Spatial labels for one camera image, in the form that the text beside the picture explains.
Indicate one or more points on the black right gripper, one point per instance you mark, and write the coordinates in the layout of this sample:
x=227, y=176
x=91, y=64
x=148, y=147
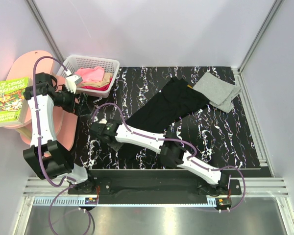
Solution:
x=116, y=147

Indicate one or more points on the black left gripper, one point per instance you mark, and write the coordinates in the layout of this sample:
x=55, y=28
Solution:
x=74, y=107

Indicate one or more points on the black t shirt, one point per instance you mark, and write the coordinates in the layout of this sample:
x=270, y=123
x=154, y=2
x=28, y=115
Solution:
x=175, y=100

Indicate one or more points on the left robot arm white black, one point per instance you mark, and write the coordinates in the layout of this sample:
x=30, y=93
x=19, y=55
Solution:
x=47, y=157

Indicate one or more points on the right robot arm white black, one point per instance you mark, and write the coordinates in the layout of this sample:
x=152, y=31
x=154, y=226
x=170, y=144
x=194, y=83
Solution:
x=173, y=152

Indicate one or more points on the pink tiered shelf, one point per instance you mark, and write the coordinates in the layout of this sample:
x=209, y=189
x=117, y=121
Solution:
x=54, y=121

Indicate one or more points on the magenta garment in basket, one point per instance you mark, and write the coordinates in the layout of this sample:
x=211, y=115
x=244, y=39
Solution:
x=103, y=88

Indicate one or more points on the pink garment in basket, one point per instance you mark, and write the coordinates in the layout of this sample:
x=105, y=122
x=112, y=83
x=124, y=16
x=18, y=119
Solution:
x=91, y=74

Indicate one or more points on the beige garment in basket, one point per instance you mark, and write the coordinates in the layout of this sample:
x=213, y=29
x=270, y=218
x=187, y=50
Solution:
x=107, y=78

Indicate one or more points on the white plastic laundry basket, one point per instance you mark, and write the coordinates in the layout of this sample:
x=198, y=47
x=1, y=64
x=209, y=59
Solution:
x=74, y=62

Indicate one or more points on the green treehouse book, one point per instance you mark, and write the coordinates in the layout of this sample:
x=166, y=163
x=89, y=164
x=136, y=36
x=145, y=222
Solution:
x=13, y=106

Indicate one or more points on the folded grey t shirt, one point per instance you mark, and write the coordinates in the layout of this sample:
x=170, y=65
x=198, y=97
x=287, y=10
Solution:
x=219, y=93

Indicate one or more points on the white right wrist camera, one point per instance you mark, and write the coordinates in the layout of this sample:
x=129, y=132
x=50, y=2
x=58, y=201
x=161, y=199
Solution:
x=103, y=121

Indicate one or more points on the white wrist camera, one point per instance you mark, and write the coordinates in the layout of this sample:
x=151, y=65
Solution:
x=71, y=81
x=103, y=121

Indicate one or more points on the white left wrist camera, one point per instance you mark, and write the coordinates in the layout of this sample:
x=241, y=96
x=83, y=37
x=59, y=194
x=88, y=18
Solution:
x=71, y=81

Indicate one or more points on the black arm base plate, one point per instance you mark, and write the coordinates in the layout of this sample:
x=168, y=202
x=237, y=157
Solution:
x=152, y=186

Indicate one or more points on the aluminium frame rail front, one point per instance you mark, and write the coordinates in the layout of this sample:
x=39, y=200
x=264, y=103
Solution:
x=43, y=194

